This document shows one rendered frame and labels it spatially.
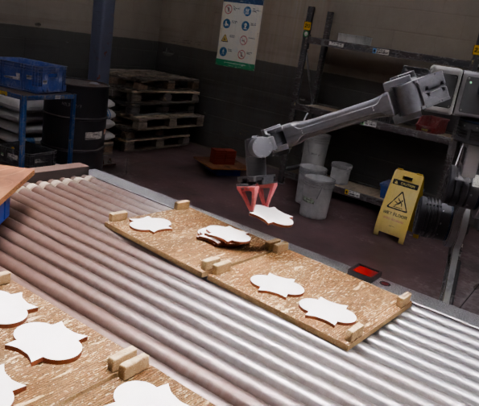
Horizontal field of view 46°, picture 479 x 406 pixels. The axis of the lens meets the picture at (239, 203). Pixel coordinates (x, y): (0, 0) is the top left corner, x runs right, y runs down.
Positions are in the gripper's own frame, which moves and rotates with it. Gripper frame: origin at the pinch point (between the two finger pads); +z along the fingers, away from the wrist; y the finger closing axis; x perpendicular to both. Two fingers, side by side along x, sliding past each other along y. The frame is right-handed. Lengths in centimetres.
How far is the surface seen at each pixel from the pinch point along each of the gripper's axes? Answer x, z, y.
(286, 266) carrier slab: -10.4, 16.1, -2.1
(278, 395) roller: -40, 27, -50
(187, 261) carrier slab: 5.9, 11.5, -24.6
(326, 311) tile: -31.7, 21.6, -17.5
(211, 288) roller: -5.1, 16.9, -27.8
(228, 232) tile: 8.2, 7.1, -4.6
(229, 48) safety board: 366, -139, 432
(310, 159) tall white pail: 233, 4, 399
